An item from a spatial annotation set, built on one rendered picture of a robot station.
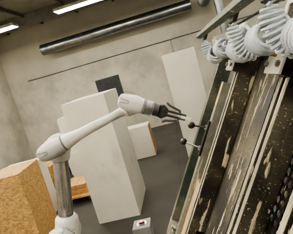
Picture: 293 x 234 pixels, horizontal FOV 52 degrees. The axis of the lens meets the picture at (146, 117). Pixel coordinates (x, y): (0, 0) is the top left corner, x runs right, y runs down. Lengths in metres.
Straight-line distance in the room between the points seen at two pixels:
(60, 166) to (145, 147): 4.86
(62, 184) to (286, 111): 1.57
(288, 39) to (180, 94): 4.90
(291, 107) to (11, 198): 2.98
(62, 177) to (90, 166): 2.17
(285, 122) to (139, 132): 5.99
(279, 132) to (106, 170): 3.51
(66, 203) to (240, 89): 1.36
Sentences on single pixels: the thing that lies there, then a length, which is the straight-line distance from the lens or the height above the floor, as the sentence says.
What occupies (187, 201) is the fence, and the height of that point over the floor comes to 1.12.
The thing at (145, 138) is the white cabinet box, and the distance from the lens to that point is 6.71.
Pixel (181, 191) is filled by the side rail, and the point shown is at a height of 1.08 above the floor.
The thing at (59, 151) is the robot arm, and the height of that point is 1.57.
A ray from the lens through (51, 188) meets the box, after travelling 5.53.
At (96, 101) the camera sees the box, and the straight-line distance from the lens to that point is 3.95.
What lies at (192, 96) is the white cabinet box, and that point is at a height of 1.22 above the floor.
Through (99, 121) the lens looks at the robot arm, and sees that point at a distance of 1.84.
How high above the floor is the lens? 1.89
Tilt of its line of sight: 9 degrees down
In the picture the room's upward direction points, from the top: 16 degrees counter-clockwise
